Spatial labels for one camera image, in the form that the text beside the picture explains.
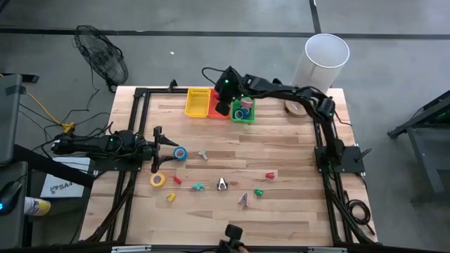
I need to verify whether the grey desk top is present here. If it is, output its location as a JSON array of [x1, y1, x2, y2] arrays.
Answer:
[[0, 160, 30, 251], [0, 72, 24, 166]]

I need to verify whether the black floor fan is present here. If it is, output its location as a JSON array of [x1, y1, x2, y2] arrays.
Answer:
[[72, 24, 129, 93]]

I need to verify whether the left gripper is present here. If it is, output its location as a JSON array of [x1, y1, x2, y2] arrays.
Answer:
[[143, 125, 179, 174]]

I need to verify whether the table lamp white shade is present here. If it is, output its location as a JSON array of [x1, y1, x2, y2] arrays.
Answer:
[[283, 33, 351, 119]]

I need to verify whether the silver edge bracket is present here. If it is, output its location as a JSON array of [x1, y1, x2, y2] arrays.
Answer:
[[308, 246, 347, 253], [111, 245, 153, 253]]

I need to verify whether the green plastic basket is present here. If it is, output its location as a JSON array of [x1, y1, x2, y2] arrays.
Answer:
[[230, 97, 257, 124]]

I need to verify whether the yellow tape roll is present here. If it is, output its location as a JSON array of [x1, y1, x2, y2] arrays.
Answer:
[[149, 171, 167, 188]]

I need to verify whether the yellow plastic basket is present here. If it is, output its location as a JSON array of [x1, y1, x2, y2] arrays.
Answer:
[[184, 87, 212, 119]]

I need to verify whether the black computer mouse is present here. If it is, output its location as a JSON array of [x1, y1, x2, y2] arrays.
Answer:
[[0, 180, 23, 216]]

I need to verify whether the black aluminium table frame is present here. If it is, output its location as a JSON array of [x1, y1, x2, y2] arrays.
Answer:
[[79, 86, 379, 247]]

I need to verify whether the coiled black cable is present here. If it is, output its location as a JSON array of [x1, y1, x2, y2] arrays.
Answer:
[[345, 198, 377, 236]]

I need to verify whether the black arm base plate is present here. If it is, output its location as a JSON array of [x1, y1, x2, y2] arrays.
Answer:
[[314, 145, 373, 174], [91, 142, 146, 173]]

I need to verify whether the pink staple remover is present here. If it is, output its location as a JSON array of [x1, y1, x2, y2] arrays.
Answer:
[[238, 192, 252, 209]]

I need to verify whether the white printed paper sheet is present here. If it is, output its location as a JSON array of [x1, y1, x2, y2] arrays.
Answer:
[[39, 156, 91, 199]]

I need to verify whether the grey metal cart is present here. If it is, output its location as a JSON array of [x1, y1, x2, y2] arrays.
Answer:
[[387, 89, 450, 205]]

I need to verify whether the yellow extension cord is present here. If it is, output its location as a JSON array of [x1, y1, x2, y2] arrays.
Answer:
[[0, 72, 77, 134]]

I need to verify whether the black diagonal beam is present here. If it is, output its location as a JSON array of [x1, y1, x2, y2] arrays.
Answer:
[[13, 143, 96, 189]]

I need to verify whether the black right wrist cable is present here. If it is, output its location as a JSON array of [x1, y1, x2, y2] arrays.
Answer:
[[201, 66, 226, 87]]

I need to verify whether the orange plastic basket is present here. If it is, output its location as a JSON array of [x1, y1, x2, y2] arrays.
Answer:
[[207, 89, 233, 120]]

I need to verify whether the yellow white spray can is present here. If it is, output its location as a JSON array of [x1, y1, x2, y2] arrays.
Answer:
[[23, 196, 52, 217]]

